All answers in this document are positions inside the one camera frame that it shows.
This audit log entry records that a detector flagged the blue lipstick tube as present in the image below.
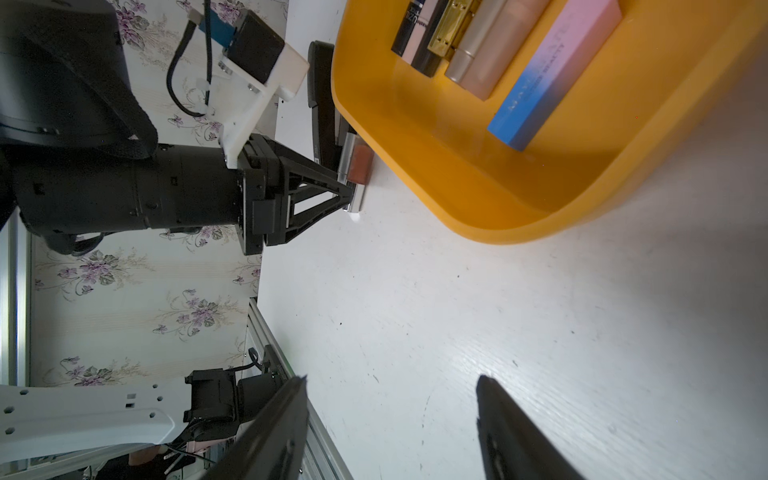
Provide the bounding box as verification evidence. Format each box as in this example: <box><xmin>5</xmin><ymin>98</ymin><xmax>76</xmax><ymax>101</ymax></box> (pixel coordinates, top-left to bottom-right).
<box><xmin>487</xmin><ymin>0</ymin><xmax>622</xmax><ymax>151</ymax></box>

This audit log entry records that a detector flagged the brown lipstick tube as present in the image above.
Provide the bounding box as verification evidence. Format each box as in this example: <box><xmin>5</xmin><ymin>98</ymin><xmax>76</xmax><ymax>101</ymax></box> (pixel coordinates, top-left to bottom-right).
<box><xmin>445</xmin><ymin>0</ymin><xmax>506</xmax><ymax>83</ymax></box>

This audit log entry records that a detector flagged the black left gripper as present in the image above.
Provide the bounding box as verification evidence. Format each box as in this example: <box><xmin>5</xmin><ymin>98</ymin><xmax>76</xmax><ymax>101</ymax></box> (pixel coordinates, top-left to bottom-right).
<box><xmin>237</xmin><ymin>134</ymin><xmax>353</xmax><ymax>256</ymax></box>

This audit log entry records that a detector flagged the slim black lipstick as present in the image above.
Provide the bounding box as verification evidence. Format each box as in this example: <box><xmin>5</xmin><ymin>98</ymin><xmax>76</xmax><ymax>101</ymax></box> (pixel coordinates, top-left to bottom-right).
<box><xmin>410</xmin><ymin>35</ymin><xmax>444</xmax><ymax>78</ymax></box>

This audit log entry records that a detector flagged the black gold square lipstick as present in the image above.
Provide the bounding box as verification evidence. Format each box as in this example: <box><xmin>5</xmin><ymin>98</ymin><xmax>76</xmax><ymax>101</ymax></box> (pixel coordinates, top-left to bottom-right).
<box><xmin>428</xmin><ymin>0</ymin><xmax>481</xmax><ymax>60</ymax></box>

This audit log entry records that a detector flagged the yellow storage tray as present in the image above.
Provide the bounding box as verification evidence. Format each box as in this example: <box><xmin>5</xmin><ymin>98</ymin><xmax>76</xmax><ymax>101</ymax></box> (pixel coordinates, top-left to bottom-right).
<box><xmin>332</xmin><ymin>1</ymin><xmax>767</xmax><ymax>244</ymax></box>

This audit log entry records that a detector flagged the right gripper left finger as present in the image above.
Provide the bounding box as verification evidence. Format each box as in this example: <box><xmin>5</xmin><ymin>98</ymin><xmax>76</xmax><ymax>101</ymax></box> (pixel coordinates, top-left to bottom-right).
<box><xmin>204</xmin><ymin>376</ymin><xmax>309</xmax><ymax>480</ymax></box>

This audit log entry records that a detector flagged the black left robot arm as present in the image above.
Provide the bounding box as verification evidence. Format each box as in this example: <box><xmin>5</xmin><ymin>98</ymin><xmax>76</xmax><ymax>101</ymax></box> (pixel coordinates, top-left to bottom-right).
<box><xmin>1</xmin><ymin>1</ymin><xmax>355</xmax><ymax>256</ymax></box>

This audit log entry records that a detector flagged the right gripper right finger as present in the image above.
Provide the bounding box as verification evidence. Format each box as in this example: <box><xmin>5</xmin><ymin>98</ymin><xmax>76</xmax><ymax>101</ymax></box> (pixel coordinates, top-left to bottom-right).
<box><xmin>476</xmin><ymin>375</ymin><xmax>582</xmax><ymax>480</ymax></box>

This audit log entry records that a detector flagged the rose gold lipstick tube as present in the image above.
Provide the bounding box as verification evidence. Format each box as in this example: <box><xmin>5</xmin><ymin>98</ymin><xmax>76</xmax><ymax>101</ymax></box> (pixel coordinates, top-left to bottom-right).
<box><xmin>459</xmin><ymin>0</ymin><xmax>550</xmax><ymax>101</ymax></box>

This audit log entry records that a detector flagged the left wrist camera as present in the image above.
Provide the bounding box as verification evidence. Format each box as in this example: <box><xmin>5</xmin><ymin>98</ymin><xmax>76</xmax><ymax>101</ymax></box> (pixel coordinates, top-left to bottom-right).
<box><xmin>188</xmin><ymin>9</ymin><xmax>309</xmax><ymax>169</ymax></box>

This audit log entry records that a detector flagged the red white lipstick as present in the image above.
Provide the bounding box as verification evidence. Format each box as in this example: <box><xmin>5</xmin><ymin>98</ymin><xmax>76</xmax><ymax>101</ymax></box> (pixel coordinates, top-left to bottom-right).
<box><xmin>338</xmin><ymin>132</ymin><xmax>375</xmax><ymax>215</ymax></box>

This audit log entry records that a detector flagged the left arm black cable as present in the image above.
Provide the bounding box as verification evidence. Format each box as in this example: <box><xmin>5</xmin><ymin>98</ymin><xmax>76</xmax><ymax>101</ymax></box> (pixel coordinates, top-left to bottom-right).
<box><xmin>165</xmin><ymin>0</ymin><xmax>215</xmax><ymax>119</ymax></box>

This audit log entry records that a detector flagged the black lipstick tube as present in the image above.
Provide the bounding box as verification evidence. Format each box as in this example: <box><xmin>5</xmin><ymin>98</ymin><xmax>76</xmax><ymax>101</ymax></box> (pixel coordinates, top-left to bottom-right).
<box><xmin>391</xmin><ymin>0</ymin><xmax>425</xmax><ymax>56</ymax></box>

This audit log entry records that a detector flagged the aluminium rail frame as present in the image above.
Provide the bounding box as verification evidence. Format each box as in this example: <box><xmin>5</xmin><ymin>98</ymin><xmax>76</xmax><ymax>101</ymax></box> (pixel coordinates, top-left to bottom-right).
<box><xmin>1</xmin><ymin>214</ymin><xmax>349</xmax><ymax>479</ymax></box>

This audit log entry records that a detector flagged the pink lipstick tube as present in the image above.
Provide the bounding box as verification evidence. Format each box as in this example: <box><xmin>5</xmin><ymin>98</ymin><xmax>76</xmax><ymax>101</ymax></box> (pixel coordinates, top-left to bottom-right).
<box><xmin>401</xmin><ymin>0</ymin><xmax>439</xmax><ymax>64</ymax></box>

